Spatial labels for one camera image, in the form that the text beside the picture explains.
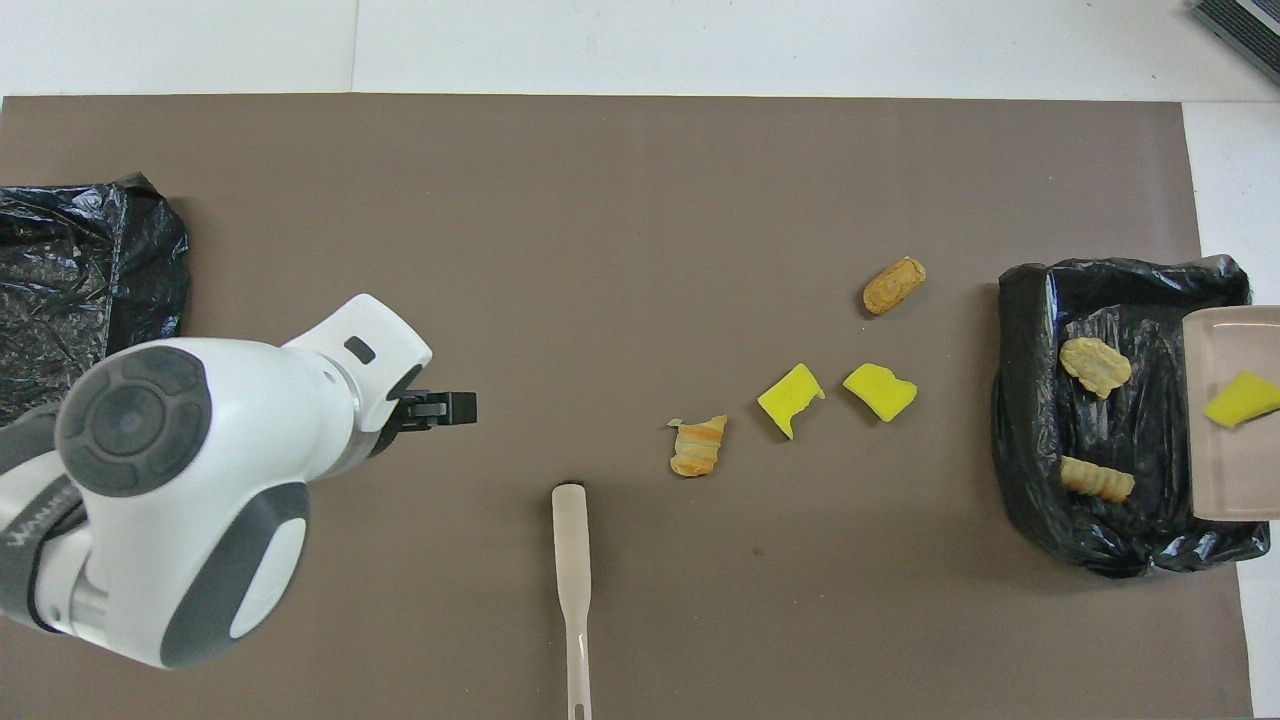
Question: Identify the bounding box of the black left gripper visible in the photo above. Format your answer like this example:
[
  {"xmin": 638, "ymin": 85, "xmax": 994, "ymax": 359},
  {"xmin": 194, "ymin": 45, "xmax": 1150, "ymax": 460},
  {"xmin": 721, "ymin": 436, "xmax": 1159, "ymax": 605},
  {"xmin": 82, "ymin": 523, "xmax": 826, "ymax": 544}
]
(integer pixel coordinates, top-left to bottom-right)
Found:
[{"xmin": 372, "ymin": 388, "xmax": 479, "ymax": 456}]

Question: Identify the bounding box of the beige hand brush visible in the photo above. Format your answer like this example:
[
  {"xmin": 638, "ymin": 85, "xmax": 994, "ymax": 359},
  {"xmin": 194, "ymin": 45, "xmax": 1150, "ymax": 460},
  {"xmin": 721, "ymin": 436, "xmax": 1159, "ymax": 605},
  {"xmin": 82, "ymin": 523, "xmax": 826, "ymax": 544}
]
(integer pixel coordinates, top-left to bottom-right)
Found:
[{"xmin": 551, "ymin": 483, "xmax": 594, "ymax": 720}]

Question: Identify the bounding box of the striped croissant piece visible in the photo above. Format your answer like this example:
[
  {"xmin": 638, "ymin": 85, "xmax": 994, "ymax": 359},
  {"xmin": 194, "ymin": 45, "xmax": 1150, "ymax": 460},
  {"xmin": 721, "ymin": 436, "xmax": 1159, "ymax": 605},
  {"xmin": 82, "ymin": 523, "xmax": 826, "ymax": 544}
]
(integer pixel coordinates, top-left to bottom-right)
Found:
[{"xmin": 668, "ymin": 414, "xmax": 729, "ymax": 478}]

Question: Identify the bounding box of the yellow sponge piece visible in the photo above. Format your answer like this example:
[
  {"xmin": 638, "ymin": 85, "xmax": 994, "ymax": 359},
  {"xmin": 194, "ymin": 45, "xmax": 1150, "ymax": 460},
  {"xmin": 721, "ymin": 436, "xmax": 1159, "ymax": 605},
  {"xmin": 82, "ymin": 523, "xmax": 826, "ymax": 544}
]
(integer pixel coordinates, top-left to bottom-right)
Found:
[
  {"xmin": 842, "ymin": 362, "xmax": 919, "ymax": 423},
  {"xmin": 1203, "ymin": 370, "xmax": 1280, "ymax": 430},
  {"xmin": 756, "ymin": 362, "xmax": 827, "ymax": 441}
]

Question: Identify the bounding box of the brown bread roll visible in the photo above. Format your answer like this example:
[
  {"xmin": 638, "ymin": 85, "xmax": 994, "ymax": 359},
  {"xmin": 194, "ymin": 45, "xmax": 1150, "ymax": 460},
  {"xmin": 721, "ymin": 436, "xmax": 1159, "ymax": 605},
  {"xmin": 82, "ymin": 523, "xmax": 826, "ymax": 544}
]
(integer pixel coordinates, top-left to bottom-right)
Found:
[{"xmin": 862, "ymin": 256, "xmax": 927, "ymax": 317}]

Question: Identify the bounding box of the pale lumpy bread piece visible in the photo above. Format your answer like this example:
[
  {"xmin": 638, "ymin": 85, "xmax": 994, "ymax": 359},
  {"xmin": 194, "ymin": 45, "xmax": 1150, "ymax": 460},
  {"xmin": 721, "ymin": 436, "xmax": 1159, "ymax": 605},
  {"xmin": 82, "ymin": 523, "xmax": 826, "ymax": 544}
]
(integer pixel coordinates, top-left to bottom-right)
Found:
[{"xmin": 1059, "ymin": 337, "xmax": 1134, "ymax": 400}]

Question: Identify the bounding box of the toast slice piece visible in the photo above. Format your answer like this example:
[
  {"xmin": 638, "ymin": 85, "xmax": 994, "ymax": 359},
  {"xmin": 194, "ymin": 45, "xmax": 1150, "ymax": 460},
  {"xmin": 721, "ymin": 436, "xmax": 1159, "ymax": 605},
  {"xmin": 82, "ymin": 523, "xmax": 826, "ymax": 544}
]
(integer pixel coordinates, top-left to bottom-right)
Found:
[{"xmin": 1059, "ymin": 456, "xmax": 1137, "ymax": 504}]

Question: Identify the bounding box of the beige plastic dustpan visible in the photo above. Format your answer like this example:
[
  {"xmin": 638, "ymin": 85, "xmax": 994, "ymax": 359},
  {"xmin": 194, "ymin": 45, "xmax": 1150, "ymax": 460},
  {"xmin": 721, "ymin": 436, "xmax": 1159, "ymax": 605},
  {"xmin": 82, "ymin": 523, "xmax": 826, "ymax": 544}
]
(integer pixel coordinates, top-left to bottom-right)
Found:
[{"xmin": 1182, "ymin": 305, "xmax": 1280, "ymax": 522}]

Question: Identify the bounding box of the black bag lined bin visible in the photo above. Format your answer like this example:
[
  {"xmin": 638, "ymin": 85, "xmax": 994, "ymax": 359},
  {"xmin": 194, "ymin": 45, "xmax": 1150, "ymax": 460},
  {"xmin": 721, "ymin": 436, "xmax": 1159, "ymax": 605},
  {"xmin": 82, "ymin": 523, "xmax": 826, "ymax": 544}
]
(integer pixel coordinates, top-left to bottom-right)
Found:
[
  {"xmin": 0, "ymin": 172, "xmax": 191, "ymax": 431},
  {"xmin": 992, "ymin": 254, "xmax": 1273, "ymax": 579}
]

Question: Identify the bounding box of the brown table mat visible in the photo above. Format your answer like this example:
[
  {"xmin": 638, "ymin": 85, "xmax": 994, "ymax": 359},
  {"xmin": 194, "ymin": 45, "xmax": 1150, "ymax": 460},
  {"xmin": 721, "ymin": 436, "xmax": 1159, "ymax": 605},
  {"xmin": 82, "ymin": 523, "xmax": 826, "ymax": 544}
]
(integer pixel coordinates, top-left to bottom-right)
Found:
[{"xmin": 0, "ymin": 94, "xmax": 1256, "ymax": 720}]

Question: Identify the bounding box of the dark ribbed device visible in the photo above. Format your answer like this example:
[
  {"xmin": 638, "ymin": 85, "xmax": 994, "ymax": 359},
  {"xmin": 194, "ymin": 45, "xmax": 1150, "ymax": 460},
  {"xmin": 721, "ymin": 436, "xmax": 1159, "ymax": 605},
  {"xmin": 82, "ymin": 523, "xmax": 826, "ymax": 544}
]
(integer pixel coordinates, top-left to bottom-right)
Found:
[{"xmin": 1190, "ymin": 0, "xmax": 1280, "ymax": 86}]

